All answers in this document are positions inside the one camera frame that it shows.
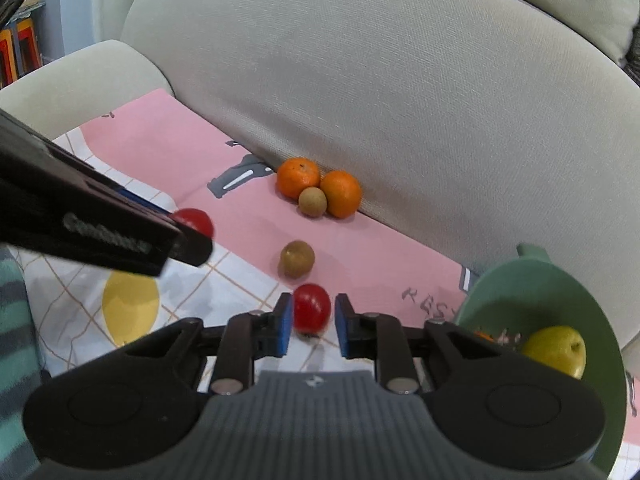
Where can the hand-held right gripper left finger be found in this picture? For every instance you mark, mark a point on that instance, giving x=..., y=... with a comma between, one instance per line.
x=285, y=324

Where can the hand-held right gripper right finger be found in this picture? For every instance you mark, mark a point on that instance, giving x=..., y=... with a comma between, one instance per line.
x=342, y=326

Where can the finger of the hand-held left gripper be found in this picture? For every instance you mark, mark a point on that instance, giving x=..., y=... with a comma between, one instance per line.
x=192, y=246
x=147, y=203

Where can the red cherry tomato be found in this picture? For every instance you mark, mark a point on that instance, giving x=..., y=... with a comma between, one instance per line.
x=310, y=307
x=197, y=220

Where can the brown kiwi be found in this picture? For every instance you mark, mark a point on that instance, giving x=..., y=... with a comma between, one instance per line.
x=296, y=259

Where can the green colander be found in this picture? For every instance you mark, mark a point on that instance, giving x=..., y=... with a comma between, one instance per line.
x=525, y=290

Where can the yellow-green lemon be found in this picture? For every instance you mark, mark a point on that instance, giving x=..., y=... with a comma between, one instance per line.
x=555, y=350

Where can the pink checked printed cloth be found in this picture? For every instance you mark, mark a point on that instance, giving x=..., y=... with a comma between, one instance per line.
x=165, y=150

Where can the teal striped blanket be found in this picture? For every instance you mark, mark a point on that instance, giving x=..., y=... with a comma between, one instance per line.
x=15, y=360

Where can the red orange shelf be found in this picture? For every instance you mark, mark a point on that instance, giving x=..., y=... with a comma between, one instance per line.
x=7, y=55

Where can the beige fabric sofa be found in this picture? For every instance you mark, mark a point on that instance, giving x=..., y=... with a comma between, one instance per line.
x=400, y=85

